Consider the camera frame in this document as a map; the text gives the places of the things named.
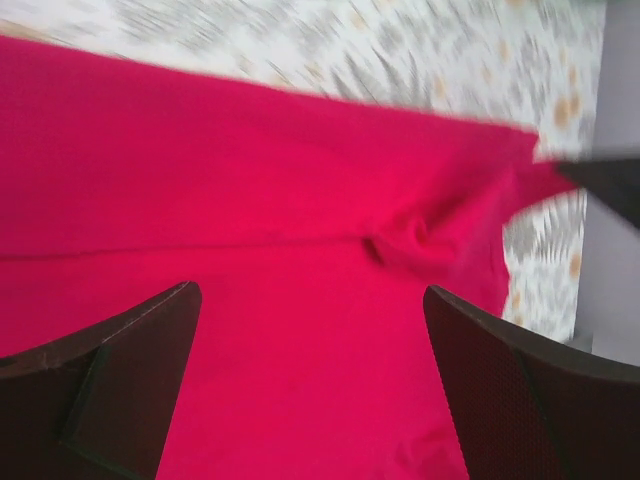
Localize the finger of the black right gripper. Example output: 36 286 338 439
555 157 640 230

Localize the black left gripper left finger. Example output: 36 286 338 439
1 282 201 479

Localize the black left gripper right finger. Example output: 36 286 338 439
423 286 639 479

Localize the magenta t shirt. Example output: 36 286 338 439
1 37 572 479

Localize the floral patterned table mat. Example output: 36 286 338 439
0 0 606 346

